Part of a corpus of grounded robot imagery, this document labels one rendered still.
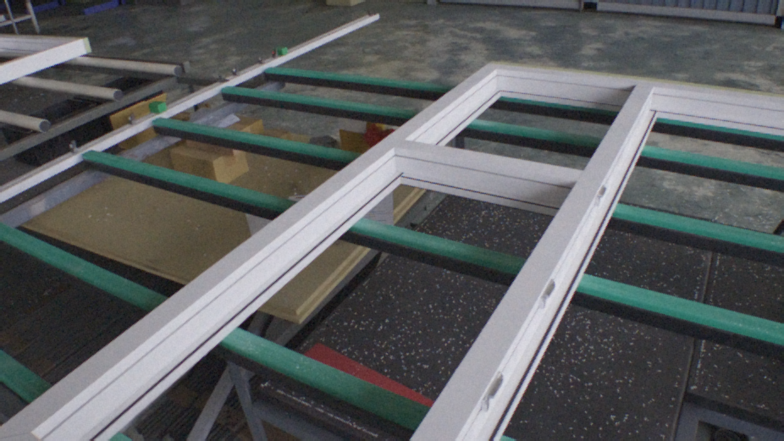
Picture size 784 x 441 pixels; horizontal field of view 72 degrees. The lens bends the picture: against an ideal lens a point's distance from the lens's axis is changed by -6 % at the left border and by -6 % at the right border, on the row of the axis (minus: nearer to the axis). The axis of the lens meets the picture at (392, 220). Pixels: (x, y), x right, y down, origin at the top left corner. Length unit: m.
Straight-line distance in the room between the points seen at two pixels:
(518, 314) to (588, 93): 0.95
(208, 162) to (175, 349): 1.03
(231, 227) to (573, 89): 0.98
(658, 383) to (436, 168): 0.59
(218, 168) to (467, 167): 0.91
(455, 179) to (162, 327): 0.62
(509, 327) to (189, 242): 1.04
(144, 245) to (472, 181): 0.90
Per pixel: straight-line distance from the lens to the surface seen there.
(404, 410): 0.73
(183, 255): 1.54
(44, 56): 2.98
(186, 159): 1.89
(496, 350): 0.70
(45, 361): 1.92
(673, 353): 1.25
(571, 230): 0.91
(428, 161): 1.17
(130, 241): 1.67
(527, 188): 1.10
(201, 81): 2.39
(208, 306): 0.87
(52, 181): 2.26
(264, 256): 0.92
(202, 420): 1.49
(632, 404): 1.14
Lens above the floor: 1.42
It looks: 31 degrees down
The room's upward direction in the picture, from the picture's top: 5 degrees counter-clockwise
